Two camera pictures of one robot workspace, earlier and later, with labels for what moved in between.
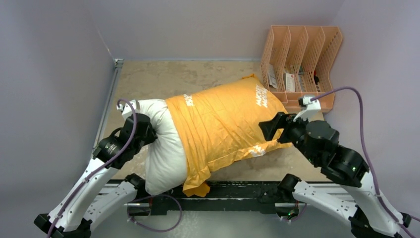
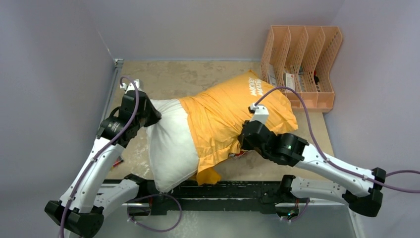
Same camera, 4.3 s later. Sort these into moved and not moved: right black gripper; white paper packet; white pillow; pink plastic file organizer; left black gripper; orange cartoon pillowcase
Moved: white pillow; left black gripper; orange cartoon pillowcase; right black gripper
Not moved: white paper packet; pink plastic file organizer
